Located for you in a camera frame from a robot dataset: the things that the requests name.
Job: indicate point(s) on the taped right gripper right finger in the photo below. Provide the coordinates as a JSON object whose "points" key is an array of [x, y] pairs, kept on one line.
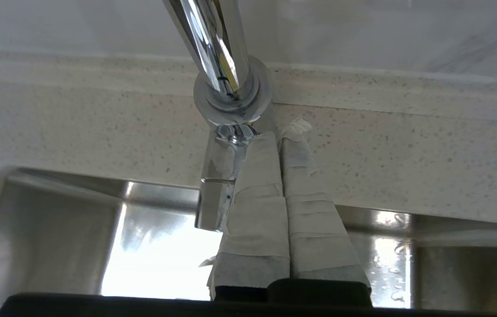
{"points": [[314, 229]]}

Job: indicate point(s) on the chrome gooseneck kitchen faucet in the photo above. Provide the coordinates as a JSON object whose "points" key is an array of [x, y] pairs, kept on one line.
{"points": [[219, 53]]}

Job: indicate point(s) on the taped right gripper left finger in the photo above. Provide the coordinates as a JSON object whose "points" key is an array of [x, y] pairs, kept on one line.
{"points": [[257, 220]]}

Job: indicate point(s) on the stainless steel sink basin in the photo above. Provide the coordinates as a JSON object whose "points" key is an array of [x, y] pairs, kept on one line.
{"points": [[54, 246]]}

